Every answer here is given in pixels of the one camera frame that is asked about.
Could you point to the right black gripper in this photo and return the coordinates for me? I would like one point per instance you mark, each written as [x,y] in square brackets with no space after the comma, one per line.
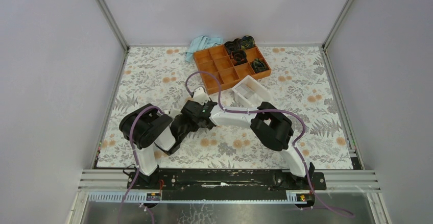
[205,103]

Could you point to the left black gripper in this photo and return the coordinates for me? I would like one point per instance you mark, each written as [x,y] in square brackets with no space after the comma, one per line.
[195,127]

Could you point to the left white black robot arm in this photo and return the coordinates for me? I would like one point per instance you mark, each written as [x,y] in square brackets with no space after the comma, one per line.
[148,127]

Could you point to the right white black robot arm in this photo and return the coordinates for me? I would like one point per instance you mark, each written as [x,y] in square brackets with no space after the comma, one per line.
[277,130]

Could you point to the white card box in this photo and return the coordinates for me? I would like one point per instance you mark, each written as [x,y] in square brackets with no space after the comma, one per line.
[250,93]

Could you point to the orange compartment tray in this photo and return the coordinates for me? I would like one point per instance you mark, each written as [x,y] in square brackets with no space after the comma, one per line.
[216,61]

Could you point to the dark rolled band middle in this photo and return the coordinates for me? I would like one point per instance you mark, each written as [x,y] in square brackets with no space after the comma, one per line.
[238,57]

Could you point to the dark rolled band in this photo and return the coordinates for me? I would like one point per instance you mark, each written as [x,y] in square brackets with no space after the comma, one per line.
[238,57]
[259,65]
[231,46]

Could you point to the light blue cloth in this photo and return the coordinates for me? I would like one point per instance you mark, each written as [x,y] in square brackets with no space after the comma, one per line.
[200,43]

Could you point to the dark rolled band right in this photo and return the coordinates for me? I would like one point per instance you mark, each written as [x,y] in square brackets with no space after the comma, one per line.
[259,65]

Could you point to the dark rolled band top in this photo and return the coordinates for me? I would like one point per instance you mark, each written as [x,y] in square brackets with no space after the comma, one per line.
[231,46]

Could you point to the dark rolled band corner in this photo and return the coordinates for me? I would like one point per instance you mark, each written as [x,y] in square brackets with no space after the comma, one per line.
[247,42]

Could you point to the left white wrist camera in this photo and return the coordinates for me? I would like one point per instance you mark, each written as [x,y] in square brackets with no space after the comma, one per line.
[173,112]

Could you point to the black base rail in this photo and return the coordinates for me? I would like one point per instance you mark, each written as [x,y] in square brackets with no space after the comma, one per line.
[226,185]

